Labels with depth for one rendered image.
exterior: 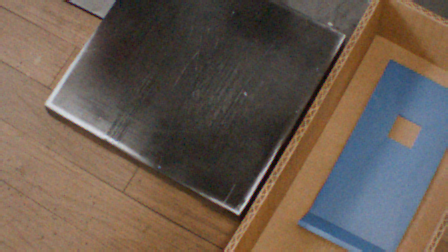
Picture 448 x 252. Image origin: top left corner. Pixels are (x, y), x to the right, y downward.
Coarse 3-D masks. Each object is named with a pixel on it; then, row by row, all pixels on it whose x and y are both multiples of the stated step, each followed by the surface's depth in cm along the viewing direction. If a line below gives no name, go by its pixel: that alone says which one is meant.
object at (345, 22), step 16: (64, 0) 75; (80, 0) 75; (96, 0) 75; (112, 0) 75; (288, 0) 73; (304, 0) 73; (320, 0) 73; (336, 0) 73; (352, 0) 73; (368, 0) 73; (416, 0) 73; (432, 0) 73; (96, 16) 74; (320, 16) 73; (336, 16) 73; (352, 16) 73; (352, 32) 72
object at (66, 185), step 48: (0, 0) 75; (48, 0) 75; (0, 48) 74; (48, 48) 73; (0, 96) 72; (48, 96) 72; (0, 144) 71; (48, 144) 70; (96, 144) 70; (288, 144) 69; (0, 192) 69; (48, 192) 69; (96, 192) 69; (144, 192) 69; (0, 240) 68; (48, 240) 68; (96, 240) 67; (144, 240) 67; (192, 240) 67
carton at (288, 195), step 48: (384, 0) 66; (384, 48) 71; (432, 48) 68; (336, 96) 67; (336, 144) 68; (288, 192) 67; (432, 192) 67; (240, 240) 60; (288, 240) 66; (432, 240) 59
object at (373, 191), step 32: (384, 96) 69; (416, 96) 69; (384, 128) 68; (352, 160) 67; (384, 160) 67; (416, 160) 67; (320, 192) 67; (352, 192) 67; (384, 192) 66; (416, 192) 66; (320, 224) 64; (352, 224) 66; (384, 224) 66
